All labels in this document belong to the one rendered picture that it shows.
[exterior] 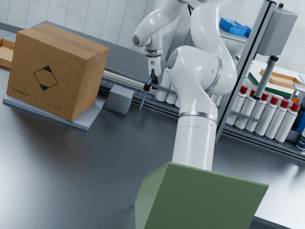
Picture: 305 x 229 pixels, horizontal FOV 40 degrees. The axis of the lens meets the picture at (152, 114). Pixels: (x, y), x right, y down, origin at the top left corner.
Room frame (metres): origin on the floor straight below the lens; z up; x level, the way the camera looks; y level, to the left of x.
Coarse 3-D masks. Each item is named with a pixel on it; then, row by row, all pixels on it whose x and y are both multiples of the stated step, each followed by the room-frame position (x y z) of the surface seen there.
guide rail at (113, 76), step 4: (104, 72) 1.95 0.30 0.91; (108, 72) 1.96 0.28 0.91; (108, 76) 1.95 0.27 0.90; (112, 76) 1.95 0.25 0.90; (116, 76) 1.95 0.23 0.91; (120, 76) 1.95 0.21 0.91; (120, 80) 1.95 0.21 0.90; (124, 80) 1.95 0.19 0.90; (128, 80) 1.95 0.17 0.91; (132, 80) 1.95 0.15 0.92; (132, 84) 1.95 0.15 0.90; (136, 84) 1.95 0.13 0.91; (140, 84) 1.95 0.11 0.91; (156, 92) 1.95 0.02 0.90
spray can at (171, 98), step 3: (171, 84) 1.91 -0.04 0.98; (171, 87) 1.91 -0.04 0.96; (168, 93) 1.91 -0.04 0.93; (171, 93) 1.90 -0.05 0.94; (168, 96) 1.90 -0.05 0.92; (171, 96) 1.90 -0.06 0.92; (174, 96) 1.90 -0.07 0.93; (168, 99) 1.90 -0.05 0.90; (171, 99) 1.90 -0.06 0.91; (174, 99) 1.90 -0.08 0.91; (168, 102) 1.90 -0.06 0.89; (171, 102) 1.90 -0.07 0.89; (174, 102) 1.91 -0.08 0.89
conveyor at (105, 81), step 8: (104, 80) 1.92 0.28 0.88; (112, 80) 1.96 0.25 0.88; (128, 88) 1.93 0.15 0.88; (152, 96) 1.94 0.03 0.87; (168, 104) 1.90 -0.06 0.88; (232, 128) 1.88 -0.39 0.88; (256, 136) 1.87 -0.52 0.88; (264, 136) 1.90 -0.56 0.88; (280, 144) 1.87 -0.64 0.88; (288, 144) 1.90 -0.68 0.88; (304, 152) 1.87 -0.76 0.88
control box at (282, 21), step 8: (272, 16) 1.75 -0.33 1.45; (280, 16) 1.74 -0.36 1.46; (288, 16) 1.79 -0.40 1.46; (296, 16) 1.86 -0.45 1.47; (272, 24) 1.75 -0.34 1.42; (280, 24) 1.76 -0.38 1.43; (288, 24) 1.82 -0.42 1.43; (264, 32) 1.76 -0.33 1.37; (272, 32) 1.74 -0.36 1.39; (280, 32) 1.78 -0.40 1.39; (288, 32) 1.85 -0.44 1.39; (264, 40) 1.75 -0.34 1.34; (272, 40) 1.75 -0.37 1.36; (280, 40) 1.81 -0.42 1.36; (264, 48) 1.74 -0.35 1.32; (272, 48) 1.78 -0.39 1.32; (280, 48) 1.84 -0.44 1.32
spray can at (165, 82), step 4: (164, 72) 1.90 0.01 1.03; (164, 76) 1.89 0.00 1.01; (164, 80) 1.89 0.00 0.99; (168, 80) 1.89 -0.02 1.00; (160, 84) 1.90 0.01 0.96; (164, 84) 1.89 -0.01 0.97; (168, 84) 1.89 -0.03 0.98; (168, 88) 1.90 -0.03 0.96; (160, 92) 1.89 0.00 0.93; (164, 92) 1.89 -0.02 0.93; (156, 96) 1.90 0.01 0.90; (160, 96) 1.89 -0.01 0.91; (164, 96) 1.89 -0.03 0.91; (160, 100) 1.89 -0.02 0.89; (164, 100) 1.90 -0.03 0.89
